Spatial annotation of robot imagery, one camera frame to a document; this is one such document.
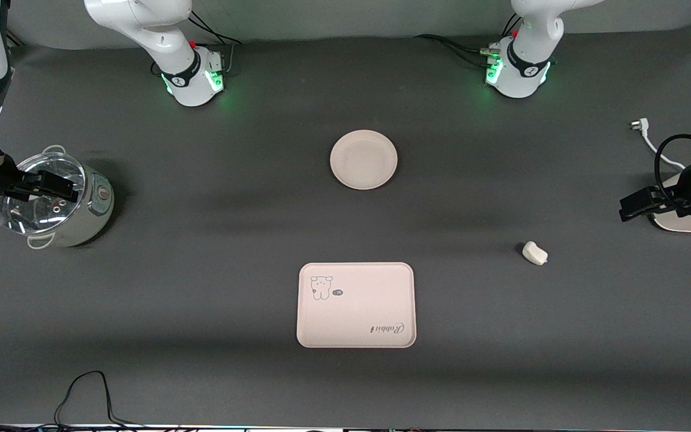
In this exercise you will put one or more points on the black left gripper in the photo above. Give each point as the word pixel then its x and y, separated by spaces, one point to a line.
pixel 685 178

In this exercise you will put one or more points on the small white bun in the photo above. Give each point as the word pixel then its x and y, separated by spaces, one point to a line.
pixel 534 252

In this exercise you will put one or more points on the round beige plate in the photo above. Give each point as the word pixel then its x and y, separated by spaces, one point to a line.
pixel 363 159

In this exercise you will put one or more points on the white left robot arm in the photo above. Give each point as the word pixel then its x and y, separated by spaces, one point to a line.
pixel 528 36

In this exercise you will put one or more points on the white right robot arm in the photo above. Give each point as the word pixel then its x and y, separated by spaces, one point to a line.
pixel 165 36

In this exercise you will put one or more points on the beige rectangular rabbit tray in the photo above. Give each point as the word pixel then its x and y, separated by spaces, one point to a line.
pixel 355 312

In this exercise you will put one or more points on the glass pot lid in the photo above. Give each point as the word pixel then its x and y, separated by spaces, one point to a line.
pixel 33 216

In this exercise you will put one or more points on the steel pot with glass lid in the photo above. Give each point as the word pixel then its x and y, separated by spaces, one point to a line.
pixel 96 210

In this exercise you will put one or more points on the dark grey table cloth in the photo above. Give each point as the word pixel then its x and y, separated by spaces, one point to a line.
pixel 201 372

